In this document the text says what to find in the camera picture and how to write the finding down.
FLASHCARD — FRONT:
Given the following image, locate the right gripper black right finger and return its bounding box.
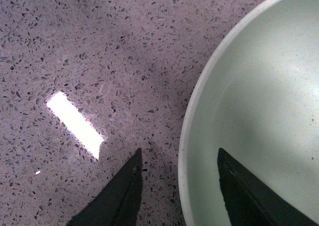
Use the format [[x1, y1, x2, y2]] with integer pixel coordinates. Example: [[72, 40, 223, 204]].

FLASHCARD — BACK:
[[217, 148, 318, 226]]

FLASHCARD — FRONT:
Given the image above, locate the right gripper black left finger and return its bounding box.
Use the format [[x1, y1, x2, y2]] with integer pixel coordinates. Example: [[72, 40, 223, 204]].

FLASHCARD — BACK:
[[67, 148, 143, 226]]

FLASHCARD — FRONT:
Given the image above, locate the green bowl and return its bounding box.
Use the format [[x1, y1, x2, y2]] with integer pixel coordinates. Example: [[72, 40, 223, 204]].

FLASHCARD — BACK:
[[178, 0, 319, 226]]

